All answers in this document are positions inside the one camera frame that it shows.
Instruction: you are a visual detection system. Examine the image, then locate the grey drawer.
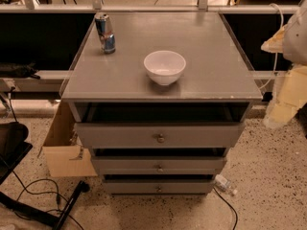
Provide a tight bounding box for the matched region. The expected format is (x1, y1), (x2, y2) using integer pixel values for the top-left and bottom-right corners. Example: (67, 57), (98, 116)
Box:
(91, 156), (226, 175)
(75, 123), (244, 149)
(103, 179), (213, 195)

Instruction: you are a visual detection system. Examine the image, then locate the black cloth on rail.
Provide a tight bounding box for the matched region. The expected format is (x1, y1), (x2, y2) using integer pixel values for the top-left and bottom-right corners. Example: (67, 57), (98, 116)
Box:
(0, 62), (40, 80)

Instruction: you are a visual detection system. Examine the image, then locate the white bowl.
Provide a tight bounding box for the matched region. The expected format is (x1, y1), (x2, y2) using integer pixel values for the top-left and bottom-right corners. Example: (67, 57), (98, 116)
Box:
(143, 51), (186, 85)

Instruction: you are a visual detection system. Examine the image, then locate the grey top drawer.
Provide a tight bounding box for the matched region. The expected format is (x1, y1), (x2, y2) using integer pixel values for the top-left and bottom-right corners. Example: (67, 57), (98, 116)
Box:
(75, 123), (244, 149)

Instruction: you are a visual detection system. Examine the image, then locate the black stand base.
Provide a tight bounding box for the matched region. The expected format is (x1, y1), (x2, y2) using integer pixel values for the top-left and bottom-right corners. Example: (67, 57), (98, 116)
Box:
(0, 181), (89, 230)

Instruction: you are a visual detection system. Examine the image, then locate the black floor cable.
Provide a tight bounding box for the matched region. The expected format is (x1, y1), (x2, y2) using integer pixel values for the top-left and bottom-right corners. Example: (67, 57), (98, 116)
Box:
(212, 187), (240, 230)

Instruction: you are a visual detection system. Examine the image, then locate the grey bottom drawer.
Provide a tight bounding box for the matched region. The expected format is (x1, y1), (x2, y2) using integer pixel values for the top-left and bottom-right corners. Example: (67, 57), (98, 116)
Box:
(103, 179), (213, 195)

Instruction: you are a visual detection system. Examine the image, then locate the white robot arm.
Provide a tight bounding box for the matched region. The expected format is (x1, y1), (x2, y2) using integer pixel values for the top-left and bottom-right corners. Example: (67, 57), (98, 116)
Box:
(261, 6), (307, 128)

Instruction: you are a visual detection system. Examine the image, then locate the blue silver drink can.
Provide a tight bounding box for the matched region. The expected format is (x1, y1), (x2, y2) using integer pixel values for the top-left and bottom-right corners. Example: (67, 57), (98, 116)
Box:
(94, 12), (116, 54)

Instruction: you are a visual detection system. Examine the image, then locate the metal rail frame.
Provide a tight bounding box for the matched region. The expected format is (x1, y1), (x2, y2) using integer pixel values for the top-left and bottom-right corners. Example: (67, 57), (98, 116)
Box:
(0, 0), (307, 94)

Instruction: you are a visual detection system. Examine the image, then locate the white hanging cable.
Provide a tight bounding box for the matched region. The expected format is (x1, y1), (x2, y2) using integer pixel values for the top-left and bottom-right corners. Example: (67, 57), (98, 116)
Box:
(258, 3), (286, 91)

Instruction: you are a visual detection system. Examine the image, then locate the black chair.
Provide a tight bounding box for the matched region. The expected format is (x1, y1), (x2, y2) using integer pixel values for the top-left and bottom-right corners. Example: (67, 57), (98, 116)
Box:
(0, 122), (33, 184)

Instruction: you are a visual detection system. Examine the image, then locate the grey drawer cabinet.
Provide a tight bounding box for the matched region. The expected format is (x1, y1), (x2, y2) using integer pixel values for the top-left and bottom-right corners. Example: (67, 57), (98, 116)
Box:
(62, 12), (262, 182)

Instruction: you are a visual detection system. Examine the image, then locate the clear plastic bottle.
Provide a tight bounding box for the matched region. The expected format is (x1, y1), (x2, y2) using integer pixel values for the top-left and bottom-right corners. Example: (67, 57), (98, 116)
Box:
(215, 174), (238, 196)

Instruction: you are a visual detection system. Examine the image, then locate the cardboard box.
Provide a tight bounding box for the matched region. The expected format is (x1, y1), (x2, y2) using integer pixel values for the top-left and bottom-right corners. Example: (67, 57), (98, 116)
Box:
(42, 102), (97, 177)

